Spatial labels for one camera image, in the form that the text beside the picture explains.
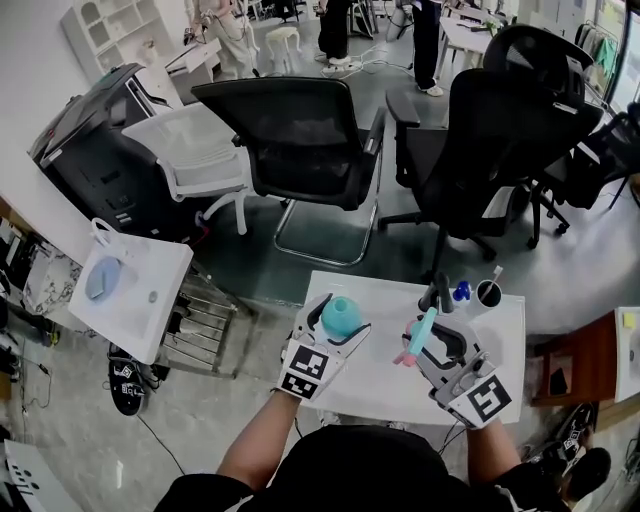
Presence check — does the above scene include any black faucet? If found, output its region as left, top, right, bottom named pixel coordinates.
left=418, top=271, right=456, bottom=315

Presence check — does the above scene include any white power strip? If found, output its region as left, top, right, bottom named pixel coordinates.
left=319, top=62, right=364, bottom=79

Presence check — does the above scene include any clothes rack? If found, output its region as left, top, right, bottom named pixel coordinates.
left=574, top=19, right=621, bottom=96

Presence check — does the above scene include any person's right forearm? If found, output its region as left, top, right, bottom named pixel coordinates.
left=464, top=417, right=524, bottom=486

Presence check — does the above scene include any marble patterned counter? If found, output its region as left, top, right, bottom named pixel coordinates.
left=22, top=244, right=84, bottom=316

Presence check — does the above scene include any black round device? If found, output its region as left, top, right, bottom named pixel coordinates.
left=524, top=402, right=599, bottom=476
left=107, top=357, right=149, bottom=416

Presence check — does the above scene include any blue plate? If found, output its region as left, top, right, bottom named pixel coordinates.
left=84, top=256, right=125, bottom=301

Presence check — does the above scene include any black office printer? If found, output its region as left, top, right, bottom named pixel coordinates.
left=28, top=62, right=206, bottom=246

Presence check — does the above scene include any small white desk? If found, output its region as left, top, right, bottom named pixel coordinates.
left=164, top=38, right=224, bottom=86

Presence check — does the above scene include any black mesh sled-base chair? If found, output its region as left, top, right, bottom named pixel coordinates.
left=191, top=77, right=389, bottom=266

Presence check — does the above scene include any person's black shoe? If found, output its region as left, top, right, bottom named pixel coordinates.
left=564, top=447, right=612, bottom=501

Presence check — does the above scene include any white mesh chair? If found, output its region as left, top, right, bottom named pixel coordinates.
left=121, top=102, right=251, bottom=236

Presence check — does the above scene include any black headrest office chair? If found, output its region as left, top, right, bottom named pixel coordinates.
left=377, top=23, right=606, bottom=281

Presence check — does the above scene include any white dotted panel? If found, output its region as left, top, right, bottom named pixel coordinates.
left=2, top=438, right=69, bottom=512

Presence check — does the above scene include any white cup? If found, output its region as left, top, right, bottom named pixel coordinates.
left=474, top=279, right=503, bottom=309

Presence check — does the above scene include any white stool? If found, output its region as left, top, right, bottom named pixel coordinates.
left=263, top=27, right=301, bottom=76

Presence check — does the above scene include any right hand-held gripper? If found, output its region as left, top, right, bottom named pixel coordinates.
left=401, top=319, right=515, bottom=431

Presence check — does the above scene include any person's black shirt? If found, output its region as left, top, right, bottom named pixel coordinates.
left=154, top=424, right=571, bottom=512

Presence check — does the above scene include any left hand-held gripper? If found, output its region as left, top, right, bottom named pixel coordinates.
left=276, top=292, right=373, bottom=402

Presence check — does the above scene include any person's left forearm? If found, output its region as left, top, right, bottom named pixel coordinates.
left=215, top=387, right=301, bottom=491

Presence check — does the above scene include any metal rack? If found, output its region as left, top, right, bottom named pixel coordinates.
left=159, top=267, right=256, bottom=379

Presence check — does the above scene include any black swivel office chair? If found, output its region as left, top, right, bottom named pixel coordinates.
left=524, top=99, right=640, bottom=251

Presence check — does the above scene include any white faucet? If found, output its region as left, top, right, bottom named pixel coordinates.
left=89, top=217, right=126, bottom=251

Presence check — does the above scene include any white sink basin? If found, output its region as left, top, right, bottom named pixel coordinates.
left=292, top=269, right=527, bottom=426
left=67, top=219, right=195, bottom=366
left=613, top=305, right=640, bottom=404

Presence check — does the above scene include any brown wooden cabinet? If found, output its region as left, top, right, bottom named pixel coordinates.
left=530, top=312, right=619, bottom=406

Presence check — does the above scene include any white arched shelf cabinet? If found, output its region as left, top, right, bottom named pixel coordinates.
left=59, top=0, right=186, bottom=84

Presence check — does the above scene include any white table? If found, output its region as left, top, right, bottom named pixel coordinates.
left=434, top=17, right=501, bottom=81

